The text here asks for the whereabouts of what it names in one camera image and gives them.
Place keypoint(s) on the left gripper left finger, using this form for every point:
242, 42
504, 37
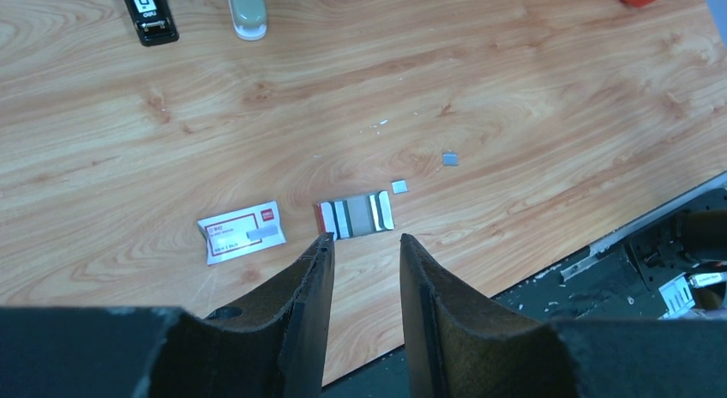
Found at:
271, 342

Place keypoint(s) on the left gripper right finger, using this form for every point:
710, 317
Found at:
460, 343

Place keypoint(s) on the white red staple box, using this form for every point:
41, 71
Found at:
242, 232

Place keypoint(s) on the small staple strip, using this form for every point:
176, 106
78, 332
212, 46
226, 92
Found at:
450, 159
399, 186

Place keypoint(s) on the grey white stapler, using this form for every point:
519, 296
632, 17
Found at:
249, 18

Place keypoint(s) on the black stapler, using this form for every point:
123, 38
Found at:
152, 21

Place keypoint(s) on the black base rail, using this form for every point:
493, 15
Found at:
600, 280

